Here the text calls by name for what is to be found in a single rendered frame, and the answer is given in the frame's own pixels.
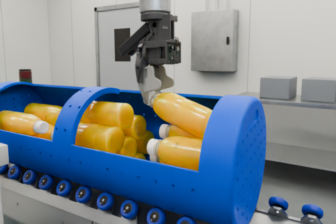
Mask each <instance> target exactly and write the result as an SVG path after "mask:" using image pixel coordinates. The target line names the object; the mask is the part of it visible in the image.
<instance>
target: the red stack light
mask: <svg viewBox="0 0 336 224"><path fill-rule="evenodd" d="M18 73H19V79H31V78H32V71H19V72H18Z"/></svg>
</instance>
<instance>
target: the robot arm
mask: <svg viewBox="0 0 336 224"><path fill-rule="evenodd" d="M139 13H140V14H141V15H140V21H141V22H146V23H144V24H143V25H142V26H141V27H140V28H139V29H138V30H137V31H136V32H135V33H134V34H133V35H132V36H131V37H130V38H129V39H128V40H126V41H125V42H124V43H123V44H122V45H121V46H120V47H119V48H118V51H119V53H120V55H121V56H133V55H134V54H135V53H136V61H135V73H136V79H137V83H138V86H139V90H140V92H141V95H142V98H143V100H144V103H145V104H148V103H149V94H148V92H152V91H155V92H159V93H161V90H164V89H168V88H171V87H173V86H174V80H173V79H172V78H170V77H168V76H167V75H166V69H165V67H164V66H163V65H164V64H165V65H174V64H179V63H181V41H179V39H178V38H177V37H175V25H174V22H178V16H176V15H174V16H173V15H172V14H170V13H171V0H139ZM176 38H177V39H176ZM148 65H149V66H148Z"/></svg>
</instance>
